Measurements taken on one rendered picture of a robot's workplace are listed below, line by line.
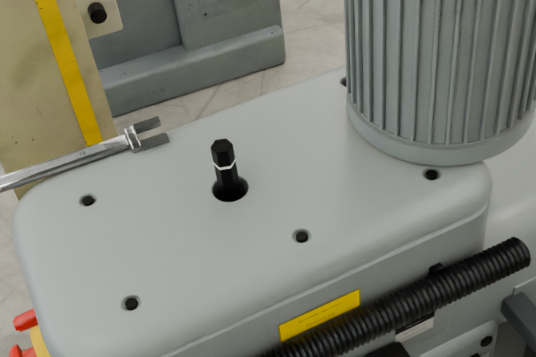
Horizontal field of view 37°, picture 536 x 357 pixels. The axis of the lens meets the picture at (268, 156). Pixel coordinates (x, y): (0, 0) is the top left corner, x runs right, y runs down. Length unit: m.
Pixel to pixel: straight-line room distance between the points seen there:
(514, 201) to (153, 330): 0.46
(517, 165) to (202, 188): 0.40
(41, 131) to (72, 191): 2.04
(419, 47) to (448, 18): 0.04
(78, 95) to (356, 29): 2.12
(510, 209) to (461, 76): 0.26
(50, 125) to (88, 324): 2.18
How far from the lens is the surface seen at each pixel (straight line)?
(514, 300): 1.04
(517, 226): 0.96
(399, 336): 0.94
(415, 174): 0.81
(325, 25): 4.27
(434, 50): 0.72
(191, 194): 0.81
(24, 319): 1.00
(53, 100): 2.83
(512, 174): 1.00
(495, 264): 0.86
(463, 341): 1.05
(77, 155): 0.88
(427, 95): 0.76
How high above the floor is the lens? 2.47
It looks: 44 degrees down
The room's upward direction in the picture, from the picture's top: 8 degrees counter-clockwise
